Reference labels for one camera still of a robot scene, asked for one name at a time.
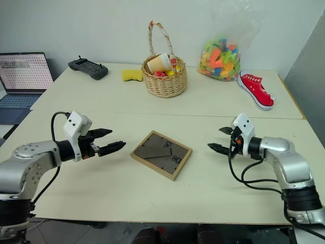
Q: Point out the black handheld controller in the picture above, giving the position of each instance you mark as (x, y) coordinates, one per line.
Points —
(87, 67)

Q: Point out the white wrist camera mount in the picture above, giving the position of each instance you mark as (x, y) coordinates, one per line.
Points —
(73, 124)
(245, 127)

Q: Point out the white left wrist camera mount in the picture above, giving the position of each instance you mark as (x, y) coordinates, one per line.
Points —
(73, 124)

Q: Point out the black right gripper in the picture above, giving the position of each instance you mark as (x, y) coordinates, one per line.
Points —
(235, 142)

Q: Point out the wooden framed square clock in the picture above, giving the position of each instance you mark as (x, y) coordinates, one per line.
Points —
(152, 155)

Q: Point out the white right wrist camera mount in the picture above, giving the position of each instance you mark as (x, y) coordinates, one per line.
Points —
(245, 127)

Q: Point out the yellow plastic toy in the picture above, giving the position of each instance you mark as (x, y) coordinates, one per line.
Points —
(170, 73)

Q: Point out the red plastic toy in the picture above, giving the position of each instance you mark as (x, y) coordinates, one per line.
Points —
(159, 73)

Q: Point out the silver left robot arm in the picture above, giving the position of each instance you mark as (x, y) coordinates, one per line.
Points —
(30, 152)

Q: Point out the bag of colourful plastic blocks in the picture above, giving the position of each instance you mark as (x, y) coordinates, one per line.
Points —
(219, 63)

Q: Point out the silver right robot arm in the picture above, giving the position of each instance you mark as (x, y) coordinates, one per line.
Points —
(292, 162)

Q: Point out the yellow sponge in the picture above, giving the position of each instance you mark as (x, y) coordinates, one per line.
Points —
(131, 75)

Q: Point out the open laptop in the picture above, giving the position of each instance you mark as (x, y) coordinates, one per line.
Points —
(24, 73)

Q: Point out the grey partition panel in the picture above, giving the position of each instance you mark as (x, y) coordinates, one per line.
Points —
(307, 84)

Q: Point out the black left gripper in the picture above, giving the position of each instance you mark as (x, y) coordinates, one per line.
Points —
(86, 148)

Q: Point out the corrugated paper cup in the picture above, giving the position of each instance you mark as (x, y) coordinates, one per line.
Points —
(158, 63)

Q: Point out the red canvas sneaker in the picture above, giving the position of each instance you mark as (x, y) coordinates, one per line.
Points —
(256, 90)

